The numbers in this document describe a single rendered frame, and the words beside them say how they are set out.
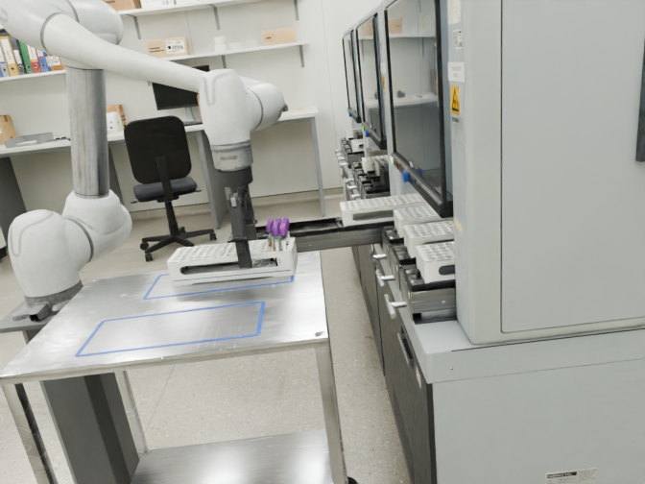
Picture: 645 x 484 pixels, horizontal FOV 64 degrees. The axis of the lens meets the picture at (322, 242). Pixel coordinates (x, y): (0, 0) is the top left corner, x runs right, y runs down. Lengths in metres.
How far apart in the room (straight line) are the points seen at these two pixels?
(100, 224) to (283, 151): 3.54
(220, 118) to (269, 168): 3.98
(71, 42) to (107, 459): 1.21
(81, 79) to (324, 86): 3.61
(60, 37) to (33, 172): 4.38
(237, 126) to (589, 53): 0.67
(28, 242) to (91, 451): 0.68
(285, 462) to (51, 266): 0.83
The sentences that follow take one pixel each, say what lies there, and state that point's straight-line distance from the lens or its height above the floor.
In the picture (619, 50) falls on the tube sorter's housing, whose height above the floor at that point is 1.25.
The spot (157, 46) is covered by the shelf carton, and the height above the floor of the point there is 1.56.
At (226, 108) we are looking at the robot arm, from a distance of 1.14.
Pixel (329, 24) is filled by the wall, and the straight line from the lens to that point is 5.02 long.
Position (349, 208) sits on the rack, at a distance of 1.54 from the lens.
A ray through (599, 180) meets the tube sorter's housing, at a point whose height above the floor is 1.04.
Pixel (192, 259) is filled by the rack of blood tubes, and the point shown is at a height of 0.88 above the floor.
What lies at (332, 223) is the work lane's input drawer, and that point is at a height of 0.80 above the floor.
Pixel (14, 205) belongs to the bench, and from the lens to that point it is 5.68.
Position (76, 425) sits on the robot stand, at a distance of 1.81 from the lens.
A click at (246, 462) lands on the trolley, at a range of 1.55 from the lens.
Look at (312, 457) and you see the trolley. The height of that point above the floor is 0.28.
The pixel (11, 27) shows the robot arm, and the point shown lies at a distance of 1.50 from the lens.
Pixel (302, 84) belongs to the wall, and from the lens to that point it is 5.01.
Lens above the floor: 1.28
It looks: 19 degrees down
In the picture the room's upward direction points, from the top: 7 degrees counter-clockwise
